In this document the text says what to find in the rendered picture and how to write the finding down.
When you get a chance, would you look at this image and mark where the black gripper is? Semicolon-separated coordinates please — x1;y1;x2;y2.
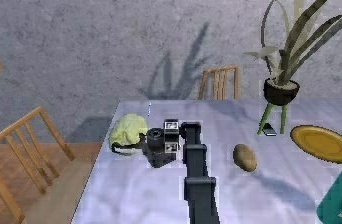
110;127;181;169

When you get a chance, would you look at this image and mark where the light wooden chair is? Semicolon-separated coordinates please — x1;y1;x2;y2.
197;64;240;101
0;106;77;224

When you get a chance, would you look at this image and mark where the brown potato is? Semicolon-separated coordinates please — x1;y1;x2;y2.
232;143;258;173

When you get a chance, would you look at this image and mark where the pale green lettuce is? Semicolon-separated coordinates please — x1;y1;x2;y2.
108;113;149;156

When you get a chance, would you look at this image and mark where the green plant stand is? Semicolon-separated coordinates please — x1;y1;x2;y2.
256;102;289;136

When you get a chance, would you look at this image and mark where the house plant in black pot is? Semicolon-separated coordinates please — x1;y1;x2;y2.
243;0;342;107

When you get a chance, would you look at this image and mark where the yellow plate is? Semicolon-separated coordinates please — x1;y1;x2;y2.
289;124;342;165

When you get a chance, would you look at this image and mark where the teal bottle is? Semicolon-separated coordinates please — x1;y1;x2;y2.
315;163;342;224

